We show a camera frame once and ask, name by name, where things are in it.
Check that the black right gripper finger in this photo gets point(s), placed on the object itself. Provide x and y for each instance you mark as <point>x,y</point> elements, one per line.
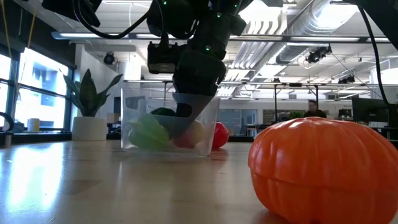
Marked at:
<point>202,104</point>
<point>169,124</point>

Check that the dark green toy watermelon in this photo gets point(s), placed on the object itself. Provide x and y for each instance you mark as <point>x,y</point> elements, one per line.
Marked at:
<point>163,112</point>

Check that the light green toy starfruit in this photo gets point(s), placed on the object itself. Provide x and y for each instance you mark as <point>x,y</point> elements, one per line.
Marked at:
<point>149,133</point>

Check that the red toy strawberry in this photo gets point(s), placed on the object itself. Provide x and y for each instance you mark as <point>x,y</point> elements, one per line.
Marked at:
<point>184,142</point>

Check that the red toy apple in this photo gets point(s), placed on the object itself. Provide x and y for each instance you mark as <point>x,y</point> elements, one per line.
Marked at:
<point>221,135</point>

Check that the clear plastic container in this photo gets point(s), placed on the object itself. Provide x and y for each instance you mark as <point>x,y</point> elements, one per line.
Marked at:
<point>130,102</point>

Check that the orange toy pumpkin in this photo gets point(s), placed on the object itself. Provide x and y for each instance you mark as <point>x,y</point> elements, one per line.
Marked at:
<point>323,168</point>

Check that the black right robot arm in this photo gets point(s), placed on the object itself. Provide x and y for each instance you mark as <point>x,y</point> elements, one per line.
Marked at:
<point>217,25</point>

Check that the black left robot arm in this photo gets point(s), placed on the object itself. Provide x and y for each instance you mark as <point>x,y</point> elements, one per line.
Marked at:
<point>71,9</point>

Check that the snake plant in white pot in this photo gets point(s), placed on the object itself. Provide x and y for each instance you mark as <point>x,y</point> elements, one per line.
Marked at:
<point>88,127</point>

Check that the black ceiling spotlight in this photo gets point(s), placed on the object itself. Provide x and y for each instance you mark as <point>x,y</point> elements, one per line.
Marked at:
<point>109,58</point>

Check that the green background plant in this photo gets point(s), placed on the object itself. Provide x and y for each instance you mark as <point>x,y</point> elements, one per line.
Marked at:
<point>296,115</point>

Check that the person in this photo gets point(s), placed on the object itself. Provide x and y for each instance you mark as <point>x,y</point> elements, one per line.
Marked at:
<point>313,109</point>

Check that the white cup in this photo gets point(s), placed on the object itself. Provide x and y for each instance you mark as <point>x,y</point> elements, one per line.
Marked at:
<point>33,125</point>

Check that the long ceiling light strip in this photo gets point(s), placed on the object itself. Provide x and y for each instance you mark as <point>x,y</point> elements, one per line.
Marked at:
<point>65,35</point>

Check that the black computer monitor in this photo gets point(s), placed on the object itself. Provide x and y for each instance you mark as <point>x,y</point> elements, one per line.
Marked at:
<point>370,110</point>

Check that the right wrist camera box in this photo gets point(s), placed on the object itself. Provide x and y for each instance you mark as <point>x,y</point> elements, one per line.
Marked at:
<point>163,59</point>

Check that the black background gantry frame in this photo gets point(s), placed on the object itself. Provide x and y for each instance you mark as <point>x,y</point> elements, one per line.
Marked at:
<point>275,99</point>

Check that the black ceiling camera cluster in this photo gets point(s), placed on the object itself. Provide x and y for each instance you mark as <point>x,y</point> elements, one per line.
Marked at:
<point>317,55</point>

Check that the silver ventilation duct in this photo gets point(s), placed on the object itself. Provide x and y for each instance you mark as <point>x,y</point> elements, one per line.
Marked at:
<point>311,28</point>

